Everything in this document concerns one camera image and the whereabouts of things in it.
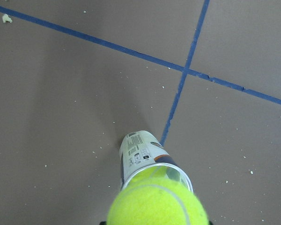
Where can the yellow tennis ball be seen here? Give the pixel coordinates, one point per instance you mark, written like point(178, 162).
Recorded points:
point(148, 175)
point(157, 201)

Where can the clear tennis ball can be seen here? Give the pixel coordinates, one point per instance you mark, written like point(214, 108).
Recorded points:
point(140, 150)

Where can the yellow tennis ball inside can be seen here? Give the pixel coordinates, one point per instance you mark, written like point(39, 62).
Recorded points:
point(148, 175)

